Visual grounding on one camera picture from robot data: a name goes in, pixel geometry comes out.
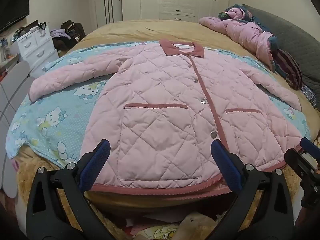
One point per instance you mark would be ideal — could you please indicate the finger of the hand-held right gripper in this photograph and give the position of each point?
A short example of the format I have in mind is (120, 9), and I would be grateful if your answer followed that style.
(296, 161)
(308, 145)

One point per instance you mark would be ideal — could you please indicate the black bag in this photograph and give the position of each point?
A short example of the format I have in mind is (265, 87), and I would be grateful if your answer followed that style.
(75, 30)

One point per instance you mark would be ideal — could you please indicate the pink puffy coat pile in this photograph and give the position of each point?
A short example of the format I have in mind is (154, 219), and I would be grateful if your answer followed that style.
(240, 32)

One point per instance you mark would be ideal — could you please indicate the blue cartoon cat blanket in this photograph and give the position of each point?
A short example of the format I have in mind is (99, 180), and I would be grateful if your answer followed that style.
(50, 120)

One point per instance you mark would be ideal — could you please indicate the tan fuzzy blanket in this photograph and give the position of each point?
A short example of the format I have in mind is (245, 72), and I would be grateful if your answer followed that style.
(27, 165)

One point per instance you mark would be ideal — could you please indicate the dark striped pillow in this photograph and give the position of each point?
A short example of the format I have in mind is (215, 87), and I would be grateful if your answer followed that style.
(287, 70)

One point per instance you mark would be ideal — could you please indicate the white drawer cabinet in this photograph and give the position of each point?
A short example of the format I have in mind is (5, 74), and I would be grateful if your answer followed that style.
(37, 45)

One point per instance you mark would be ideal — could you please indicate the grey quilted headboard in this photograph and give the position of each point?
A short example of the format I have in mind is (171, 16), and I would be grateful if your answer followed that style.
(295, 37)

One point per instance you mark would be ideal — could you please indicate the white door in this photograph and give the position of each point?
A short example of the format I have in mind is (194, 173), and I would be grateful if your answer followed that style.
(116, 10)

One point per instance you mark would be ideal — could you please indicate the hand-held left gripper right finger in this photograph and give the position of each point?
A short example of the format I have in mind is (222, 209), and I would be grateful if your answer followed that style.
(225, 165)

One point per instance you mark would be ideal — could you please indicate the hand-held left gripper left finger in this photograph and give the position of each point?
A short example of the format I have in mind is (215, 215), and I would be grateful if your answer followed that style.
(95, 165)

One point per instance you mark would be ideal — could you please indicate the pink quilted jacket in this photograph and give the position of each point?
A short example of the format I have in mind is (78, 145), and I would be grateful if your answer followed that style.
(162, 105)

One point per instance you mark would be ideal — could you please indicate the black television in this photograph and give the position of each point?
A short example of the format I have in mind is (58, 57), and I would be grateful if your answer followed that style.
(12, 10)

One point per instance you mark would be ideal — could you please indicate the bed with tan sheet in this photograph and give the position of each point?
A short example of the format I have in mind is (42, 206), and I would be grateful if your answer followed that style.
(150, 30)

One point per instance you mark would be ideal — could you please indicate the floral printed cloth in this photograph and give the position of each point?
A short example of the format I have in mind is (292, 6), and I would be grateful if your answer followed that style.
(162, 232)

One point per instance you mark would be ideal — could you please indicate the white wardrobe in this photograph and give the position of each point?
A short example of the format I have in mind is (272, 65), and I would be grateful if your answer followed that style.
(150, 0)

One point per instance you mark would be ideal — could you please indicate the dark floral pillow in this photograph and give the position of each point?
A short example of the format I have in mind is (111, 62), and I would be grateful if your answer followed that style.
(308, 95)

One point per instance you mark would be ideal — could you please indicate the purple clothes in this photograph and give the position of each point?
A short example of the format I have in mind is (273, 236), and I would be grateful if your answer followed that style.
(58, 33)

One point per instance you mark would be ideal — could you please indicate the black clothes hanger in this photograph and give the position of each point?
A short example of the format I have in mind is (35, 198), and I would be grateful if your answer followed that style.
(42, 25)

